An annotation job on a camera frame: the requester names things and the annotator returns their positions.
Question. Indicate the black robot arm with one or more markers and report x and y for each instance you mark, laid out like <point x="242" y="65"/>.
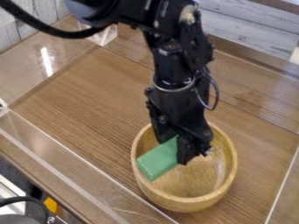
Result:
<point x="170" y="23"/>

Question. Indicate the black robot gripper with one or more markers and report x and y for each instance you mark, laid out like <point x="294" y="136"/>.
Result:
<point x="177" y="112"/>

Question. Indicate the green rectangular block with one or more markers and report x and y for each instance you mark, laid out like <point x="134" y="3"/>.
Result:
<point x="159" y="160"/>

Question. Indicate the clear acrylic corner bracket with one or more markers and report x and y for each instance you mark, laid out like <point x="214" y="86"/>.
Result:
<point x="102" y="38"/>

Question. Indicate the brown wooden bowl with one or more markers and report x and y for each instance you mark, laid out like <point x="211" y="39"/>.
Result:
<point x="193" y="187"/>

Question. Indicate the black device bottom left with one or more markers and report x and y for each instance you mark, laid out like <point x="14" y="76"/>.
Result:
<point x="22" y="209"/>

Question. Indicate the yellow button on device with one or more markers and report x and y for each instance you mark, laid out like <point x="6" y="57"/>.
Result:
<point x="51" y="205"/>

